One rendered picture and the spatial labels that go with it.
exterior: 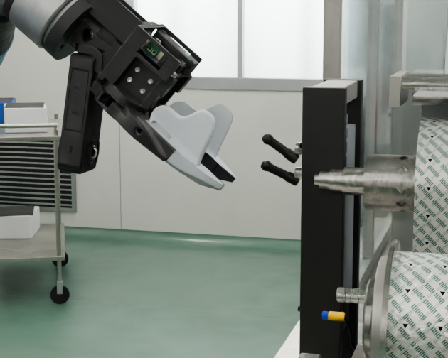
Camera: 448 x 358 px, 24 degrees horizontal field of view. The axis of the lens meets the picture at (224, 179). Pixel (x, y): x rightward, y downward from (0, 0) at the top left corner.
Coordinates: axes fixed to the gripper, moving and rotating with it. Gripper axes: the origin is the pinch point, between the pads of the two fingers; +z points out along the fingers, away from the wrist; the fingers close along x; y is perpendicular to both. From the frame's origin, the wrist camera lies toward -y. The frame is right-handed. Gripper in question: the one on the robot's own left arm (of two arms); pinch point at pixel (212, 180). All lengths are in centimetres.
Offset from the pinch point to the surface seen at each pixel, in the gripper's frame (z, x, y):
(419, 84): 8.0, 24.1, 16.6
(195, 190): -63, 550, -187
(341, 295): 15.9, -0.6, 0.3
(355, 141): 6.4, 41.5, 3.8
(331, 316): 17.0, 5.9, -4.0
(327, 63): -8, 96, 1
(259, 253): -4, 529, -183
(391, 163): 11.5, 23.3, 8.1
